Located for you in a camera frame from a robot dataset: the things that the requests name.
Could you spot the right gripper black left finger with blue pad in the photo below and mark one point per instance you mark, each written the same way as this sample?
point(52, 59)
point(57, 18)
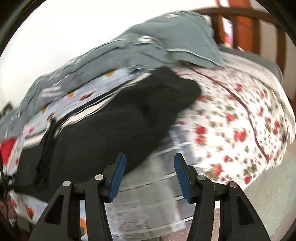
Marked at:
point(61, 218)

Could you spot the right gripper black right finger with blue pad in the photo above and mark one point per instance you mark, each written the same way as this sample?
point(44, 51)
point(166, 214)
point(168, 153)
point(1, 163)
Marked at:
point(239, 220)

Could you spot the black pants with white stripe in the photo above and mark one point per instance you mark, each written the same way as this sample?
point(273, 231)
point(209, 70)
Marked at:
point(79, 146)

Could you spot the light blue fruit-print sheet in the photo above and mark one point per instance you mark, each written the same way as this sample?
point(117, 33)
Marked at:
point(146, 205)

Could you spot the white red floral bedsheet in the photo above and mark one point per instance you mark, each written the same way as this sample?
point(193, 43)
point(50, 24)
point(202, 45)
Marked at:
point(242, 122)

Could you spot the red pillow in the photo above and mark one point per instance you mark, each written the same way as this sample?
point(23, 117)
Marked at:
point(6, 148)

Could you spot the grey quilted blanket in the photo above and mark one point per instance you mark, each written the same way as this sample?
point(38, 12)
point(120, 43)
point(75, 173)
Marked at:
point(161, 41)

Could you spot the orange wooden door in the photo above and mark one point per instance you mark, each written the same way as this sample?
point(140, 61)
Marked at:
point(244, 26)

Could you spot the brown wooden headboard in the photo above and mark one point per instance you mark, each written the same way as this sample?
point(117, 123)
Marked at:
point(231, 13)

